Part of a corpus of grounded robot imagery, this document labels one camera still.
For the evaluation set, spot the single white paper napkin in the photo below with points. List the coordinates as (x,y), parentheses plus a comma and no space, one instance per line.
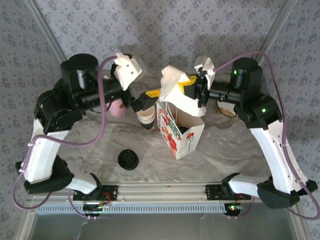
(175,95)

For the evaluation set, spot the black plastic cup lid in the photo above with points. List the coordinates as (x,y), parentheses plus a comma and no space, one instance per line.
(182,130)

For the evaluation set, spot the white flower print paper bag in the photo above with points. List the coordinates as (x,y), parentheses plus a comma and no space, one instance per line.
(190,142)

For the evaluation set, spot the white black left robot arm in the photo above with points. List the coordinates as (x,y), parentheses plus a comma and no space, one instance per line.
(42,155)

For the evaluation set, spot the stacked paper cups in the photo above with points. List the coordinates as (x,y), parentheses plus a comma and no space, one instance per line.
(146,117)

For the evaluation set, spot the pink metal canister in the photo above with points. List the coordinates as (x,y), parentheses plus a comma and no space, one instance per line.
(116,110)

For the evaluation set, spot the black cup lid stack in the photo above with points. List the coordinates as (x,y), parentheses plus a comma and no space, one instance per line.
(127,160)

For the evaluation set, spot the small circuit board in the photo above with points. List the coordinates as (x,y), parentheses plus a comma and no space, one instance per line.
(233,208)
(95,208)

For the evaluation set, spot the aluminium frame post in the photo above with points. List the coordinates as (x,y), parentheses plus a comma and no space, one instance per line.
(273,32)
(47,31)

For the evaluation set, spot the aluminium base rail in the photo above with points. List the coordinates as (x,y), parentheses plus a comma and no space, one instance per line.
(162,191)

